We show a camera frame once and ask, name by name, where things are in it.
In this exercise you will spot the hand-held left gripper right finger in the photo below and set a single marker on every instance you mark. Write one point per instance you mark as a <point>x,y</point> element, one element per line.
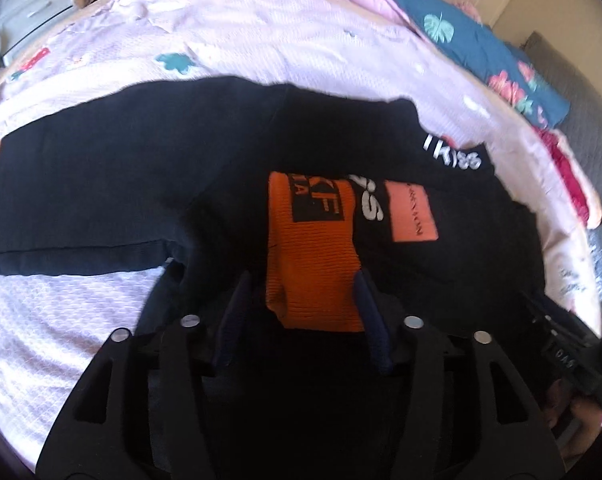
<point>374,327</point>

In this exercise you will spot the person's right hand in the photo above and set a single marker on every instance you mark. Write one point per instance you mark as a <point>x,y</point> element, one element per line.
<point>583,417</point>

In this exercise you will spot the blue floral quilt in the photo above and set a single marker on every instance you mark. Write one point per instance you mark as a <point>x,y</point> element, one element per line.
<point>461,35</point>

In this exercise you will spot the pink printed bed sheet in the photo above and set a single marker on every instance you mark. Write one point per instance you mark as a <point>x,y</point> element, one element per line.
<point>241,35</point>

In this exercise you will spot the white drawer cabinet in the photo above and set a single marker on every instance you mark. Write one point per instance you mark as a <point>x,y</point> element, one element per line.
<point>31,0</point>

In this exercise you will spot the black shirt with orange patches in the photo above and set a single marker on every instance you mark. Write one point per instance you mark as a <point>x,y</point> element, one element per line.
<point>131,185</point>

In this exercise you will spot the grey headboard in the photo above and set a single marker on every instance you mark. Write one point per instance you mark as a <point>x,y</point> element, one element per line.
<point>588,110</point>

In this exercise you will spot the magenta cloth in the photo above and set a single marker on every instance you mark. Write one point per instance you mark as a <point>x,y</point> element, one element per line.
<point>573,180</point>

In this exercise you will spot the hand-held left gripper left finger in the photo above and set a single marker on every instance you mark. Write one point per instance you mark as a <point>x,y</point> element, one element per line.
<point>229,332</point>

